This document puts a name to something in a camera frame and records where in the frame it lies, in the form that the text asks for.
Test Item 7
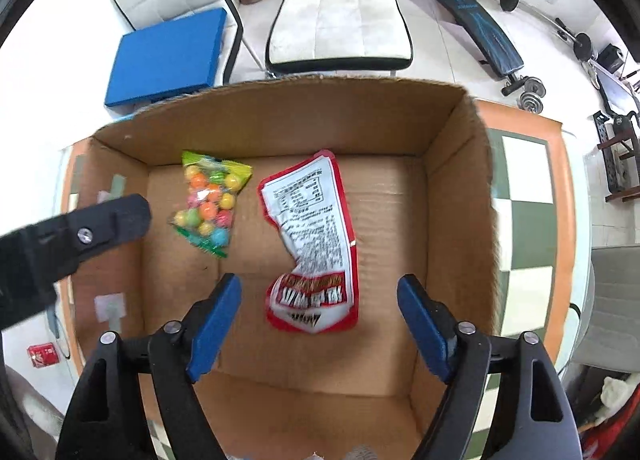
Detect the white plush cloth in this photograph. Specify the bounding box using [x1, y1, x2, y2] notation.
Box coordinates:
[599, 374, 637, 422]

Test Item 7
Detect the small red box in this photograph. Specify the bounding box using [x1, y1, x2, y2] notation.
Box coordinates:
[27, 343, 57, 370]

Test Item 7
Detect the cardboard box with blue print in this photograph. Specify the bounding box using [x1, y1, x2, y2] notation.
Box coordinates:
[70, 76, 502, 460]

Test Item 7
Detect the grey chair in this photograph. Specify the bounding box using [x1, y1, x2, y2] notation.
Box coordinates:
[565, 244, 640, 377]

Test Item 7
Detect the blue flat cushion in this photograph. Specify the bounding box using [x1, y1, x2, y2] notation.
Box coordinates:
[104, 8, 227, 108]

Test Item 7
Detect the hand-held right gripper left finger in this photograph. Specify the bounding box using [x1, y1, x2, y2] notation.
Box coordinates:
[55, 273, 243, 460]

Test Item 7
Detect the bag of colourful gum balls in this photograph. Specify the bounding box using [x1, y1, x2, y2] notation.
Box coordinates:
[168, 150, 253, 259]

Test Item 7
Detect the metal dumbbell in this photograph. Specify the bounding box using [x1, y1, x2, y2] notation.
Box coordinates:
[517, 78, 549, 114]

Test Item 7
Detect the large red white snack packet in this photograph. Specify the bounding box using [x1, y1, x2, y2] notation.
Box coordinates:
[257, 150, 360, 336]

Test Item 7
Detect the black blue weight bench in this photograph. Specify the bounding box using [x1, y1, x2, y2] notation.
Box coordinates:
[394, 0, 526, 87]

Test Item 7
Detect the dark metal rack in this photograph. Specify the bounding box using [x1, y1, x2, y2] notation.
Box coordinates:
[591, 109, 640, 204]

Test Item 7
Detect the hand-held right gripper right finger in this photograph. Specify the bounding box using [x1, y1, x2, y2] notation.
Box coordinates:
[396, 274, 583, 460]

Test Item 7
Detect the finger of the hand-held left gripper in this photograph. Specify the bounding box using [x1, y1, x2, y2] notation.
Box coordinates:
[29, 193, 152, 285]

